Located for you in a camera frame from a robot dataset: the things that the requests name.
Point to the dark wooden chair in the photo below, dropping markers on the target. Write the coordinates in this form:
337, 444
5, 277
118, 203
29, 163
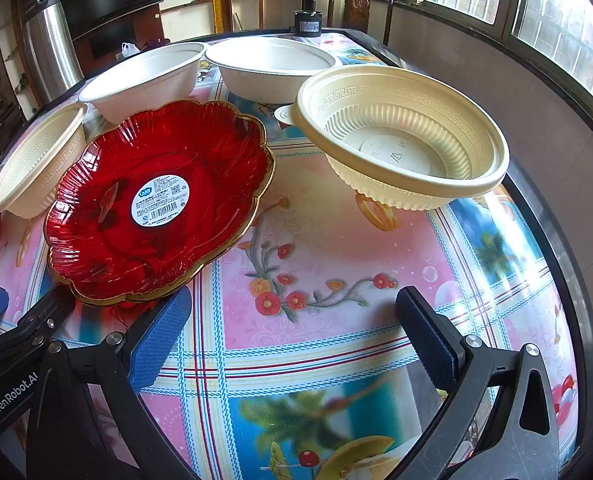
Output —
361, 2

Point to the printed floral tablecloth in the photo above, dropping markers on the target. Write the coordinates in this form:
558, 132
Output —
326, 260

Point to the cream patterned plastic bowl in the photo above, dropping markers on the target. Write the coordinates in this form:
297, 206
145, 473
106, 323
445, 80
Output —
376, 110
31, 160

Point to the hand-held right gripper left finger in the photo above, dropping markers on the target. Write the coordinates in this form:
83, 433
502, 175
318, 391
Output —
159, 337

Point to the black cylindrical device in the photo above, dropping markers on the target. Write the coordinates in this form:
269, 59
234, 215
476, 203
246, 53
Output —
306, 25

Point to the white paper bowl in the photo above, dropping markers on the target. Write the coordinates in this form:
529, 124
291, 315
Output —
271, 77
141, 80

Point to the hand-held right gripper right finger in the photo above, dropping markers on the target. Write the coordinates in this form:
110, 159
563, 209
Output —
429, 340

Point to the white plastic bag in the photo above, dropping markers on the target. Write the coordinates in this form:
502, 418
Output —
129, 49

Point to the stainless steel thermos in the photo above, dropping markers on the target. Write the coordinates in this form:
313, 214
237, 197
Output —
51, 55

